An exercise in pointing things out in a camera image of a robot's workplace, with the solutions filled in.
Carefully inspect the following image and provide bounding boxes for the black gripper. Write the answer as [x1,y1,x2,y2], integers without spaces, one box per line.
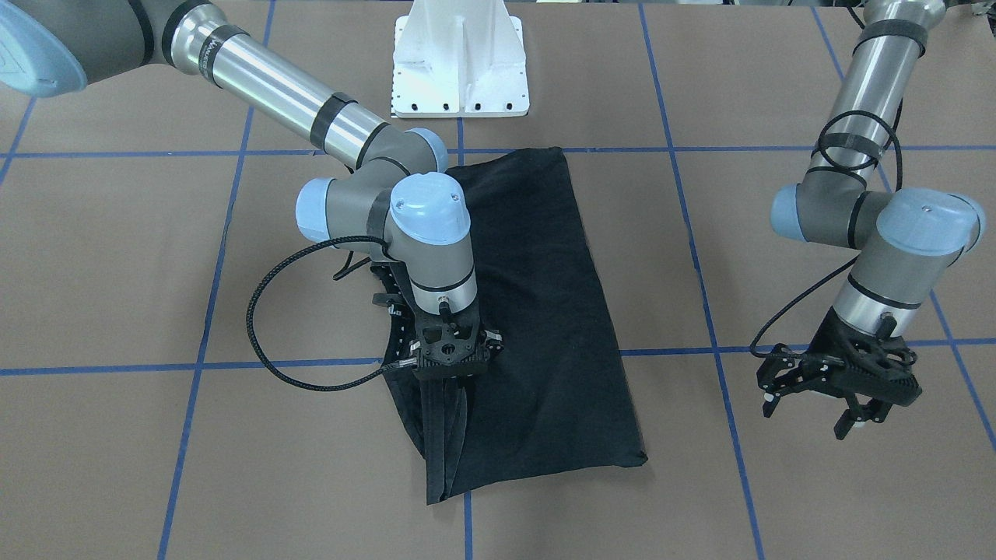
[389,300,504,380]
[757,310,924,440]

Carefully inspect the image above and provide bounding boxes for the black printed t-shirt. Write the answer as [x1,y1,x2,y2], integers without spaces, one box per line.
[384,148,647,506]

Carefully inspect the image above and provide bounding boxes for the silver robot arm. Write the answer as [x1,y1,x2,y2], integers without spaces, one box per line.
[2,1,503,387]
[756,1,986,439]

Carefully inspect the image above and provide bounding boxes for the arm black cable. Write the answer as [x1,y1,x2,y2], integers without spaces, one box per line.
[246,235,421,393]
[749,109,905,360]

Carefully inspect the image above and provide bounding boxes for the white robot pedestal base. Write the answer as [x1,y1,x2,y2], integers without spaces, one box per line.
[391,1,531,118]

